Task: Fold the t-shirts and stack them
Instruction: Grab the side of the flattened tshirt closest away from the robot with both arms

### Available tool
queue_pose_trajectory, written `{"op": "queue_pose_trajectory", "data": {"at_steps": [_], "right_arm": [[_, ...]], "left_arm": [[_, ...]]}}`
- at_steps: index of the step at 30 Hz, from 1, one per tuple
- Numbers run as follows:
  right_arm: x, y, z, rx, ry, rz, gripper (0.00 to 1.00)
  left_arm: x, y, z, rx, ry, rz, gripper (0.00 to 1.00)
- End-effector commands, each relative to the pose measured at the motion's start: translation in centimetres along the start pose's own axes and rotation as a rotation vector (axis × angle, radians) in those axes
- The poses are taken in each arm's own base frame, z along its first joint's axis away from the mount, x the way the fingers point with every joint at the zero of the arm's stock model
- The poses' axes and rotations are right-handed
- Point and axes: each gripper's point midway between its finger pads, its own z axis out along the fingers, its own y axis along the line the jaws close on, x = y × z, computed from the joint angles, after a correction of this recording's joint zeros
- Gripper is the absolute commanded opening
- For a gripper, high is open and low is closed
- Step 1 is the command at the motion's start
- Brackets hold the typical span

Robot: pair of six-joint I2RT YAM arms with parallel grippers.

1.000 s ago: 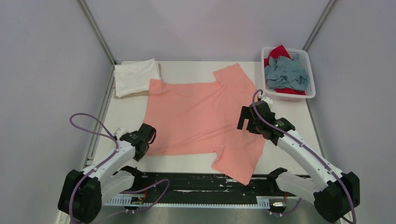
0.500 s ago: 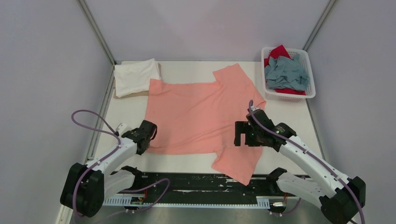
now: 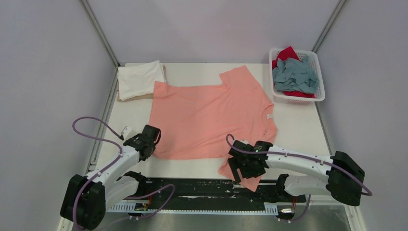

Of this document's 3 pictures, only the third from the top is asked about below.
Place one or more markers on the white plastic basket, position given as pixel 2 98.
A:
pixel 314 64

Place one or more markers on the red t shirt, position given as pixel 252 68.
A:
pixel 283 55

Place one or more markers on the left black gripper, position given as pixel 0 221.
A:
pixel 137 136

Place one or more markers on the right aluminium frame post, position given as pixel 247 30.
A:
pixel 329 24

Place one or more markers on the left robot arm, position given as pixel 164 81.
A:
pixel 88 197

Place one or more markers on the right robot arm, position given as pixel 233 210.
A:
pixel 338 176

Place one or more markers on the aluminium frame post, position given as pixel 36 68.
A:
pixel 99 31
pixel 329 24

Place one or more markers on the left aluminium frame post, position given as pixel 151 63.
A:
pixel 99 31

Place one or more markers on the grey blue t shirt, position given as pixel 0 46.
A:
pixel 294 75

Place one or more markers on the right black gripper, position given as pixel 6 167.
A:
pixel 235 164

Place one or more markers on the salmon pink t shirt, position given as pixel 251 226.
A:
pixel 194 121

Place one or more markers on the folded white t shirt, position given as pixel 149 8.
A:
pixel 137 80

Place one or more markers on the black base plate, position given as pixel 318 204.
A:
pixel 210 194

